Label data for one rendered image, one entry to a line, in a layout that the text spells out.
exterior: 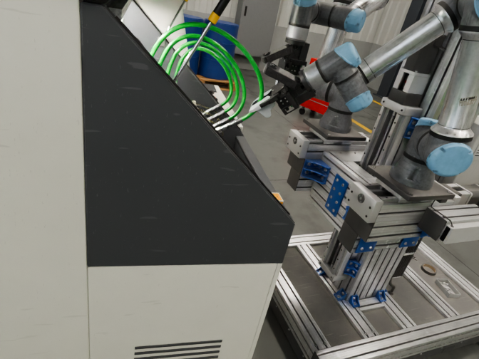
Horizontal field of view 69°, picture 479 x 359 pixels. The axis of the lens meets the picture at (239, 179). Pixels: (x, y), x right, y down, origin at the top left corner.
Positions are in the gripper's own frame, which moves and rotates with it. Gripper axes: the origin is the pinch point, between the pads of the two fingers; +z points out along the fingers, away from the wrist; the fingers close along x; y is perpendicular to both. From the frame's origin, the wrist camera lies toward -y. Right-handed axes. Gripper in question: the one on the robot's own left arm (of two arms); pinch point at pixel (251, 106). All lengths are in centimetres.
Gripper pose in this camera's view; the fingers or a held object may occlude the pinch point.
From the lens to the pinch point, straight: 117.4
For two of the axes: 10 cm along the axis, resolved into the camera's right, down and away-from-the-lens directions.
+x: 1.7, -6.3, 7.6
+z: -7.8, 3.8, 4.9
